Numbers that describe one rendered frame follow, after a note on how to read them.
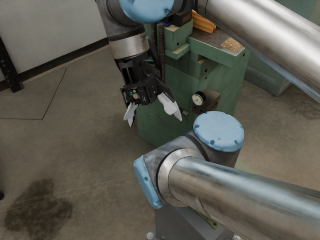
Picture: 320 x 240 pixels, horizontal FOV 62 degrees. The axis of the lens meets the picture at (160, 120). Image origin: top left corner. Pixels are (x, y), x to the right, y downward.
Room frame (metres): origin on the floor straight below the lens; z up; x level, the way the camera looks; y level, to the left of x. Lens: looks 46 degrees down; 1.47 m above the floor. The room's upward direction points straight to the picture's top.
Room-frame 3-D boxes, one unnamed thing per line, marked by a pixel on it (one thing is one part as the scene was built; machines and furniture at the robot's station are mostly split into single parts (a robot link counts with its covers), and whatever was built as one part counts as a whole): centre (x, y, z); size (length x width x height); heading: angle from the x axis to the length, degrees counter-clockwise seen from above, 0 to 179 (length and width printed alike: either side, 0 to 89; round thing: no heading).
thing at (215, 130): (0.52, -0.17, 0.81); 0.17 x 0.15 x 0.18; 123
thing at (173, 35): (1.05, -0.04, 0.92); 0.15 x 0.13 x 0.09; 50
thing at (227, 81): (1.34, -0.19, 0.36); 0.58 x 0.45 x 0.71; 140
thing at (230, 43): (0.97, -0.30, 0.91); 0.10 x 0.07 x 0.02; 140
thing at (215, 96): (0.97, -0.23, 0.58); 0.12 x 0.08 x 0.08; 140
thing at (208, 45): (1.12, -0.10, 0.87); 0.61 x 0.30 x 0.06; 50
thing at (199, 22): (1.12, -0.15, 0.93); 0.18 x 0.02 x 0.07; 50
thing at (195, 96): (0.91, -0.18, 0.65); 0.06 x 0.04 x 0.08; 50
